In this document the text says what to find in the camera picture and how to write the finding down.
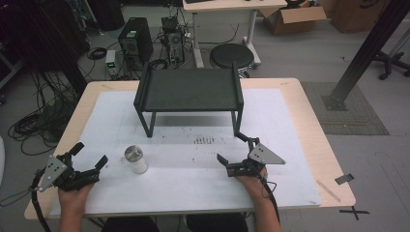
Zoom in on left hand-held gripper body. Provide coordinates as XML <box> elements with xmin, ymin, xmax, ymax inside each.
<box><xmin>37</xmin><ymin>153</ymin><xmax>102</xmax><ymax>193</ymax></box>

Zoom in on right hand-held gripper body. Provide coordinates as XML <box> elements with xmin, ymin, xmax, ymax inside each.
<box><xmin>225</xmin><ymin>137</ymin><xmax>287</xmax><ymax>179</ymax></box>

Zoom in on person's left hand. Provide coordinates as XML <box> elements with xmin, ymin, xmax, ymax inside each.
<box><xmin>57</xmin><ymin>182</ymin><xmax>96</xmax><ymax>218</ymax></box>

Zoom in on person's right hand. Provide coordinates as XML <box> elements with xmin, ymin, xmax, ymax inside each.
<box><xmin>234</xmin><ymin>166</ymin><xmax>269</xmax><ymax>201</ymax></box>

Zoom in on white table mat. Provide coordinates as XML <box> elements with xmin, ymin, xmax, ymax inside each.
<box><xmin>48</xmin><ymin>88</ymin><xmax>323</xmax><ymax>218</ymax></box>

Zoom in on white jar with silver lid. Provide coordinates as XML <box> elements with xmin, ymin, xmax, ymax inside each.
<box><xmin>124</xmin><ymin>144</ymin><xmax>149</xmax><ymax>175</ymax></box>

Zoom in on black metal shelf rack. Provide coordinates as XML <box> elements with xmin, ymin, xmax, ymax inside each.
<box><xmin>132</xmin><ymin>61</ymin><xmax>245</xmax><ymax>139</ymax></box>

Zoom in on person's legs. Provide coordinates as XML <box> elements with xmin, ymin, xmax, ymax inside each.
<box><xmin>101</xmin><ymin>212</ymin><xmax>249</xmax><ymax>232</ymax></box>

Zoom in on black round stool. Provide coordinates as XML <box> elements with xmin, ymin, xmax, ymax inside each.
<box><xmin>209</xmin><ymin>43</ymin><xmax>255</xmax><ymax>70</ymax></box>

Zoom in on black tape strip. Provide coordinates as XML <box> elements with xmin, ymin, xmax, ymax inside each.
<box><xmin>334</xmin><ymin>173</ymin><xmax>356</xmax><ymax>186</ymax></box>

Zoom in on grey power supply unit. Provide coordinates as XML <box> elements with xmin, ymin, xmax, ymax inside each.
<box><xmin>104</xmin><ymin>49</ymin><xmax>118</xmax><ymax>77</ymax></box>

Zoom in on grey floor mat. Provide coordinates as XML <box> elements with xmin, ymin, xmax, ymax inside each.
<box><xmin>301</xmin><ymin>80</ymin><xmax>391</xmax><ymax>136</ymax></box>

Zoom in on small open computer case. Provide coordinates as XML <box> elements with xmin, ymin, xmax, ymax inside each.
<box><xmin>161</xmin><ymin>16</ymin><xmax>187</xmax><ymax>66</ymax></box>

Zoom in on dark curtain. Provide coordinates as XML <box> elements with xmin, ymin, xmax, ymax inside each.
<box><xmin>0</xmin><ymin>0</ymin><xmax>125</xmax><ymax>95</ymax></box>

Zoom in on black computer tower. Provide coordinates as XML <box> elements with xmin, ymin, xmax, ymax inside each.
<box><xmin>117</xmin><ymin>16</ymin><xmax>155</xmax><ymax>64</ymax></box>

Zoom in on open cardboard box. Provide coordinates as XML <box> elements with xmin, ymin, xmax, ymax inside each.
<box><xmin>259</xmin><ymin>3</ymin><xmax>328</xmax><ymax>36</ymax></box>

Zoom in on white-legged wooden desk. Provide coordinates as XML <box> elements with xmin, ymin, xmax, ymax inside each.
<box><xmin>182</xmin><ymin>0</ymin><xmax>288</xmax><ymax>69</ymax></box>

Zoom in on black office chair base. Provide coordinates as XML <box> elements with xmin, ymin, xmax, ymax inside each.
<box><xmin>371</xmin><ymin>49</ymin><xmax>410</xmax><ymax>81</ymax></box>

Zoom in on closed cardboard box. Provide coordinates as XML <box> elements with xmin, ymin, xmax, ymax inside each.
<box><xmin>328</xmin><ymin>0</ymin><xmax>395</xmax><ymax>34</ymax></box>

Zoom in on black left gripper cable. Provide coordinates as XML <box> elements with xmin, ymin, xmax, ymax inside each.
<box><xmin>0</xmin><ymin>167</ymin><xmax>52</xmax><ymax>232</ymax></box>

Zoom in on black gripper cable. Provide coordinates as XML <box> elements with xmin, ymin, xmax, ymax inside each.
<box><xmin>0</xmin><ymin>167</ymin><xmax>52</xmax><ymax>232</ymax></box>
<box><xmin>257</xmin><ymin>173</ymin><xmax>281</xmax><ymax>224</ymax></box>

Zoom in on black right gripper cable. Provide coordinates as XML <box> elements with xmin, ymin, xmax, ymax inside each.
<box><xmin>257</xmin><ymin>173</ymin><xmax>281</xmax><ymax>224</ymax></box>

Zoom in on tangle of black floor cables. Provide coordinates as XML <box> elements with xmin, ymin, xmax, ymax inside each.
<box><xmin>7</xmin><ymin>69</ymin><xmax>85</xmax><ymax>157</ymax></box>

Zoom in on coiled black cable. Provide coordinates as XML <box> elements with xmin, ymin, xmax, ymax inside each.
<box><xmin>86</xmin><ymin>46</ymin><xmax>108</xmax><ymax>61</ymax></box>

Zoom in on black metal post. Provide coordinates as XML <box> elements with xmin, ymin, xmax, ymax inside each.
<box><xmin>321</xmin><ymin>0</ymin><xmax>410</xmax><ymax>112</ymax></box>

